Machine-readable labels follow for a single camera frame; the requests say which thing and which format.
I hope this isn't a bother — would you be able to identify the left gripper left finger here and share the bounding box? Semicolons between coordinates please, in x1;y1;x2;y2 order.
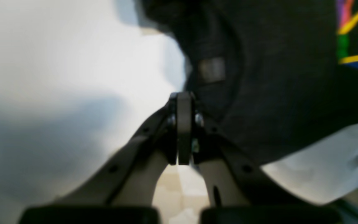
56;92;185;207

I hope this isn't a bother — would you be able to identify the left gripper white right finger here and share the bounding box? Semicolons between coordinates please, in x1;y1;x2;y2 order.
189;92;306;207

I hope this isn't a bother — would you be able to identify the black t-shirt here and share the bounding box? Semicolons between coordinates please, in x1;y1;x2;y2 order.
137;0;358;164

